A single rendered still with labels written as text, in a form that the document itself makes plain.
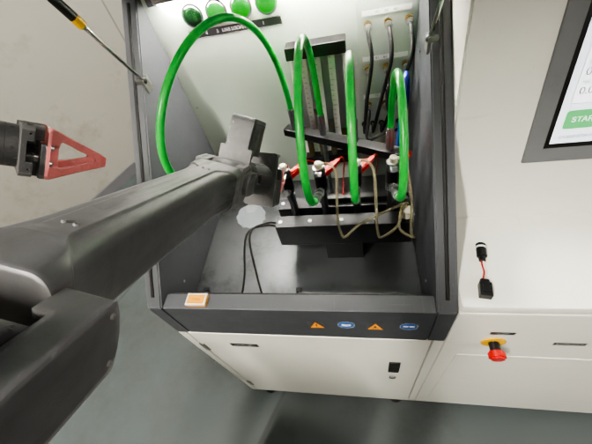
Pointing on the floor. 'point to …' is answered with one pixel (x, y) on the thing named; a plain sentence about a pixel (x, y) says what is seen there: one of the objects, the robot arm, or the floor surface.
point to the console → (469, 178)
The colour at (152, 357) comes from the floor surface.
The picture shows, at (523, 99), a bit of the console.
